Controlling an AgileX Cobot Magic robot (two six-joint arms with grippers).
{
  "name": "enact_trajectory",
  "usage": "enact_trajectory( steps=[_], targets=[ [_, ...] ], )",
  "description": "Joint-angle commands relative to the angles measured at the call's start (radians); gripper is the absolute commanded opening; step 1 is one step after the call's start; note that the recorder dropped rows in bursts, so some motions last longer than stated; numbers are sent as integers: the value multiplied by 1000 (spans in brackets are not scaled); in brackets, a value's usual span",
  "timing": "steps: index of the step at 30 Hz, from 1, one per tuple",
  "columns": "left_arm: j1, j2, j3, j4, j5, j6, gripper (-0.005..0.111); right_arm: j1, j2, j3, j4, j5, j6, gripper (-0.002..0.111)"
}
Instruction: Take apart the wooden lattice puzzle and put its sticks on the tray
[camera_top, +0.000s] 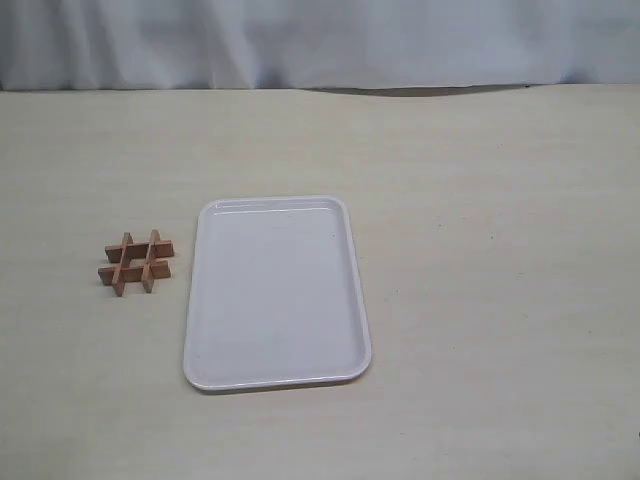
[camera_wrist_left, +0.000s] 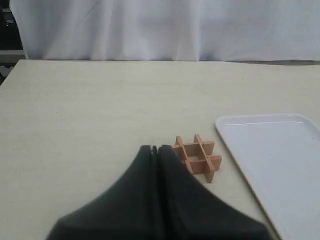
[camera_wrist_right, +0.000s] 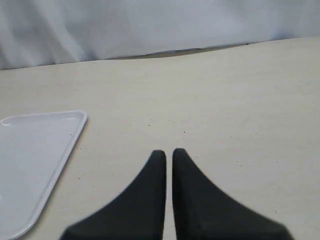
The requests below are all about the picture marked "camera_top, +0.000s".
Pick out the white rectangular plastic tray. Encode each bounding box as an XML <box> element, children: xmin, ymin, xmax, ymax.
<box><xmin>183</xmin><ymin>196</ymin><xmax>372</xmax><ymax>392</ymax></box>

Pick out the white backdrop curtain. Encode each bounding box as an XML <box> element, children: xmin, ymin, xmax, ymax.
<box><xmin>1</xmin><ymin>1</ymin><xmax>639</xmax><ymax>90</ymax></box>

